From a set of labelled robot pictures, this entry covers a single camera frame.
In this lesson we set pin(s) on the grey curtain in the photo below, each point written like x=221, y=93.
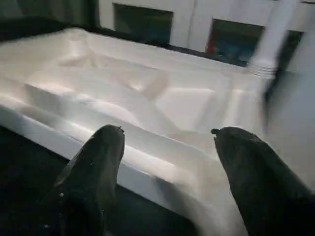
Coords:
x=49, y=9

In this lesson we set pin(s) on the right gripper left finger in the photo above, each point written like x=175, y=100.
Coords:
x=91, y=177

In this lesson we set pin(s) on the white plastic table top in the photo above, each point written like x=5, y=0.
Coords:
x=123, y=98

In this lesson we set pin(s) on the black mat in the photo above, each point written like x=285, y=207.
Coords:
x=24, y=177

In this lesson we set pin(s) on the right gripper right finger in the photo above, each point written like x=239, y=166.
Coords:
x=261, y=184

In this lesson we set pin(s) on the small red item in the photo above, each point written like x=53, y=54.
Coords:
x=210, y=41

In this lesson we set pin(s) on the white cabinet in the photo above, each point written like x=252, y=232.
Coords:
x=194, y=14

